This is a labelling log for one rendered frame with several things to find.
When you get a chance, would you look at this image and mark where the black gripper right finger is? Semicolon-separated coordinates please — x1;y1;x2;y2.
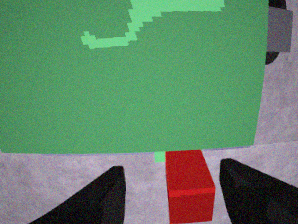
218;159;298;224

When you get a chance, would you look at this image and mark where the small green trolley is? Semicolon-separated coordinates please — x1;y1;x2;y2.
0;0;293;163

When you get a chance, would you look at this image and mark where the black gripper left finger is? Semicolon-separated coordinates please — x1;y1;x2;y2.
29;167;126;224

